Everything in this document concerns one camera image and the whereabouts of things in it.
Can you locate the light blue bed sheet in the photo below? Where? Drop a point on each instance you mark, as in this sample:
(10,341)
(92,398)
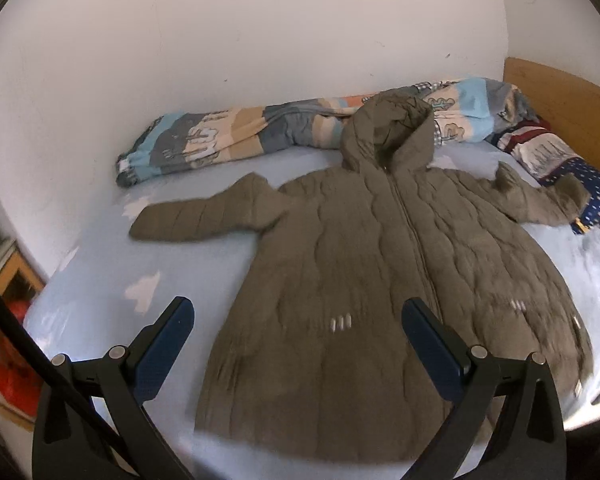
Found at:
(110,287)

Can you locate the wooden headboard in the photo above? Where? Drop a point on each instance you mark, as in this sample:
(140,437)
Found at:
(570,104)

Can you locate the red object on floor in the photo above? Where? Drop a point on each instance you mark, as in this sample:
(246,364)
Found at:
(20,386)

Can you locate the rolled patterned quilt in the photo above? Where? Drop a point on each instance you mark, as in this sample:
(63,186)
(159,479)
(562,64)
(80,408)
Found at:
(465,110)

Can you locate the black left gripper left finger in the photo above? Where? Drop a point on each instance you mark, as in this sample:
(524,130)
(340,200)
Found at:
(91,421)

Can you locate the olive green hooded puffer jacket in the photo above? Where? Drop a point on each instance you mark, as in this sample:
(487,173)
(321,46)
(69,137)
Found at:
(312,359)

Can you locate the wooden bedside cabinet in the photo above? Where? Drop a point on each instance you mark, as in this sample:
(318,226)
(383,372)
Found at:
(20,284)

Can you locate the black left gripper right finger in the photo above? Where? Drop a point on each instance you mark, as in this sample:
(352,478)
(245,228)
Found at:
(528,441)

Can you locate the navy patterned pillow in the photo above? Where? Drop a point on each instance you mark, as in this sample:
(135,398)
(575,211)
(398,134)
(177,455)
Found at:
(546,157)

